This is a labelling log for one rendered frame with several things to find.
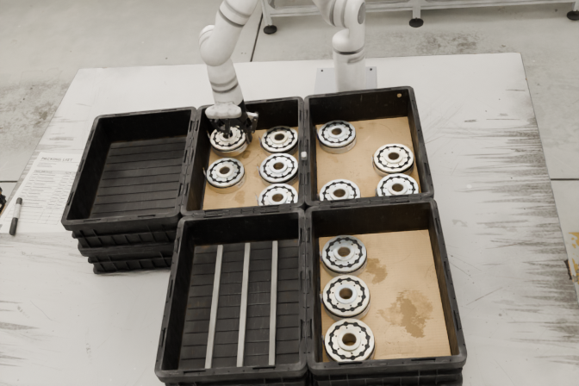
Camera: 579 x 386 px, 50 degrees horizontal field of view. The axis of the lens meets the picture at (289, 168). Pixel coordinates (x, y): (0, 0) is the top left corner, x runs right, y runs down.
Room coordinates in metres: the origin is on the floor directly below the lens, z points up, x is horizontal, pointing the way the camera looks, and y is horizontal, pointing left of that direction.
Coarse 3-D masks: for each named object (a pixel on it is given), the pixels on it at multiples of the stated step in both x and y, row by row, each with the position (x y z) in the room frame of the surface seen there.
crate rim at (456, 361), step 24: (312, 264) 0.77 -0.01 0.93; (312, 288) 0.71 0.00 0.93; (312, 312) 0.65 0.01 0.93; (456, 312) 0.59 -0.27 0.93; (312, 336) 0.60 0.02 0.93; (456, 336) 0.54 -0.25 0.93; (312, 360) 0.55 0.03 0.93; (360, 360) 0.53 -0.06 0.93; (384, 360) 0.52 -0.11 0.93; (408, 360) 0.51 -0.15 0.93; (432, 360) 0.51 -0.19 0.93; (456, 360) 0.50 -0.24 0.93
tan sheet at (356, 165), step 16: (368, 128) 1.25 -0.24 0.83; (384, 128) 1.24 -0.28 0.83; (400, 128) 1.22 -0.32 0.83; (368, 144) 1.19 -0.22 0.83; (384, 144) 1.18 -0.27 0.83; (400, 144) 1.17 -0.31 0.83; (320, 160) 1.16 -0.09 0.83; (336, 160) 1.15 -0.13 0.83; (352, 160) 1.14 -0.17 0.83; (368, 160) 1.13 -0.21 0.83; (320, 176) 1.11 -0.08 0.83; (336, 176) 1.10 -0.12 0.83; (352, 176) 1.08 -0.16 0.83; (368, 176) 1.07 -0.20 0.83; (416, 176) 1.04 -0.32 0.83; (368, 192) 1.02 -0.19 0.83
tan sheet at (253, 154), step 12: (264, 132) 1.32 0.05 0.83; (252, 144) 1.27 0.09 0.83; (216, 156) 1.25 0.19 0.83; (240, 156) 1.24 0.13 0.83; (252, 156) 1.23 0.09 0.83; (264, 156) 1.22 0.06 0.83; (252, 168) 1.18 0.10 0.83; (252, 180) 1.14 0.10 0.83; (240, 192) 1.10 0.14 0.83; (252, 192) 1.09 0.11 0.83; (204, 204) 1.08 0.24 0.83; (216, 204) 1.08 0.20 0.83; (228, 204) 1.07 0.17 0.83; (240, 204) 1.06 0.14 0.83; (252, 204) 1.05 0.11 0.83
